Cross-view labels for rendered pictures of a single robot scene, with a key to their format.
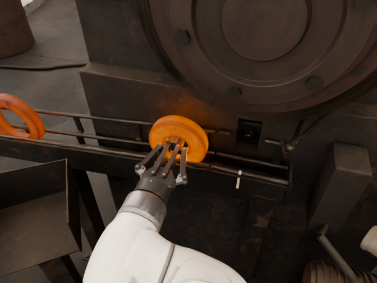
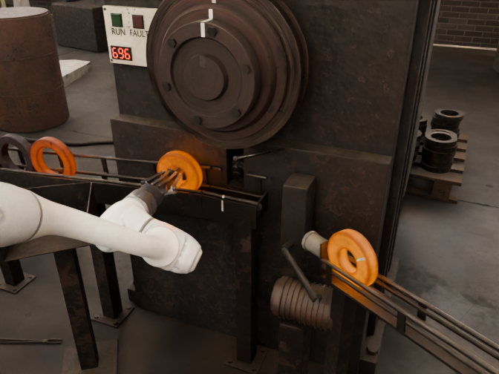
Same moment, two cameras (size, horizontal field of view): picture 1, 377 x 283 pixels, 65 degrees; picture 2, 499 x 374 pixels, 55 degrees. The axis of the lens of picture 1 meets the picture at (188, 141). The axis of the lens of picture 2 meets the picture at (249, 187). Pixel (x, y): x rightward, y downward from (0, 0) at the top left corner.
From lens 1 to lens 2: 0.89 m
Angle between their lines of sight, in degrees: 13
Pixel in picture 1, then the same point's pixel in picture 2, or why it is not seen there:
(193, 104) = (193, 145)
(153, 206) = (146, 197)
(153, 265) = (137, 222)
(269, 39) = (209, 87)
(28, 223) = not seen: hidden behind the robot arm
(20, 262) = (47, 249)
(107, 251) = (111, 211)
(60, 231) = not seen: hidden behind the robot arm
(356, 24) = (246, 80)
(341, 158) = (291, 179)
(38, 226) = not seen: hidden behind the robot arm
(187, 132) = (183, 162)
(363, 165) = (304, 184)
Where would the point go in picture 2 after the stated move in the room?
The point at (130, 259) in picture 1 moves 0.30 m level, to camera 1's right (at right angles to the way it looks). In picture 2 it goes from (123, 215) to (237, 221)
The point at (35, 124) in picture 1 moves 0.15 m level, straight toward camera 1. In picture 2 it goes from (70, 162) to (77, 179)
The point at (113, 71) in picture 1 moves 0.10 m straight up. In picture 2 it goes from (136, 119) to (133, 91)
